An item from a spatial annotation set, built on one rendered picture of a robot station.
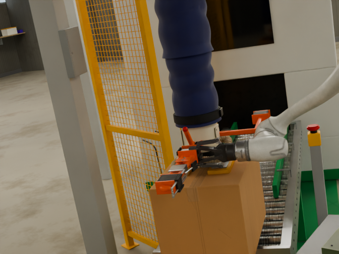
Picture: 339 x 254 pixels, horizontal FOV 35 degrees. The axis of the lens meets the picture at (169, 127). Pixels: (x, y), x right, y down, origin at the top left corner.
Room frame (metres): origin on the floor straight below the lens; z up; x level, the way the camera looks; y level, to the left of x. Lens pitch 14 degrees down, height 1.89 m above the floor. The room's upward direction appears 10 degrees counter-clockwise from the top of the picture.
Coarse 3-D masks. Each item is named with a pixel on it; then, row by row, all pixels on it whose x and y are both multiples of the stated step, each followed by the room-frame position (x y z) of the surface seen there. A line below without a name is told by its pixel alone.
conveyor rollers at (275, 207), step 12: (288, 132) 4.48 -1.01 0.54; (288, 156) 3.87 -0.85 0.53; (264, 168) 3.66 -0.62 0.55; (264, 180) 3.48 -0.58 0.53; (264, 192) 3.23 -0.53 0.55; (276, 204) 3.02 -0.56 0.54; (276, 216) 2.85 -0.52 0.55; (264, 228) 2.77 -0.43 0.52; (276, 228) 2.69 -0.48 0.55; (264, 240) 2.60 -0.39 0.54; (276, 240) 2.58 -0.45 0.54
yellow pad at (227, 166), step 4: (224, 164) 2.32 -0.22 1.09; (228, 164) 2.33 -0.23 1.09; (232, 164) 2.35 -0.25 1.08; (212, 168) 2.30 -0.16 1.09; (216, 168) 2.30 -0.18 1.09; (220, 168) 2.29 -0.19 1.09; (224, 168) 2.28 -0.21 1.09; (228, 168) 2.27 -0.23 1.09; (208, 172) 2.28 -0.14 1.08; (212, 172) 2.28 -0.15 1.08; (216, 172) 2.27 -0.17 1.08; (220, 172) 2.27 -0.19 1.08; (224, 172) 2.26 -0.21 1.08; (228, 172) 2.26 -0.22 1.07
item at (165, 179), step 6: (162, 174) 1.93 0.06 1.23; (168, 174) 1.92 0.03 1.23; (174, 174) 1.91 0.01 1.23; (162, 180) 1.86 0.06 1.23; (168, 180) 1.85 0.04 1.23; (174, 180) 1.84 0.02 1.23; (156, 186) 1.86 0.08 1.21; (162, 192) 1.85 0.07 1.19; (168, 192) 1.85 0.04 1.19; (174, 192) 1.84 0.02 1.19
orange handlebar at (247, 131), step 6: (258, 120) 2.56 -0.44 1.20; (222, 132) 2.46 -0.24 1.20; (228, 132) 2.46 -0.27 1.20; (234, 132) 2.45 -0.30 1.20; (240, 132) 2.44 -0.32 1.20; (246, 132) 2.43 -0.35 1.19; (252, 132) 2.42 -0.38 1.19; (192, 156) 2.16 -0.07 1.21; (180, 162) 2.11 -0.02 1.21; (186, 162) 2.08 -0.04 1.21; (162, 186) 1.84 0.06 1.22; (168, 186) 1.83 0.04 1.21
